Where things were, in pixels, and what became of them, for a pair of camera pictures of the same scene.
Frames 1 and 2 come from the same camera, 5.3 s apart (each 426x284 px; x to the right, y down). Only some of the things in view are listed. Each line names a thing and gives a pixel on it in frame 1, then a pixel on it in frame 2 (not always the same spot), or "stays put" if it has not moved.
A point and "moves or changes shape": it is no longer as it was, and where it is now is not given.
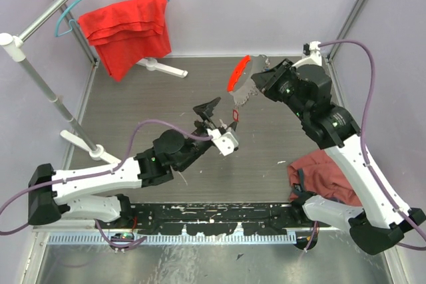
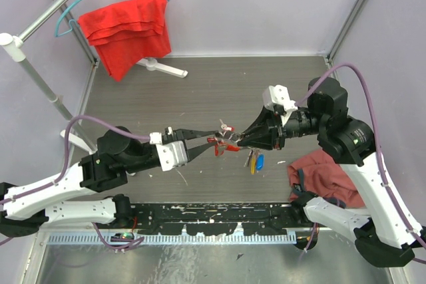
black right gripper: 267,80 -> 271,133
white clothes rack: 16,46 stays put
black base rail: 265,217 stays put
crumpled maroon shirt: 317,174 stays put
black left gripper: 206,112 -> 182,134
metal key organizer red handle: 241,84 moves or changes shape
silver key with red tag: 235,114 moves or changes shape
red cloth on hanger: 127,32 stays put
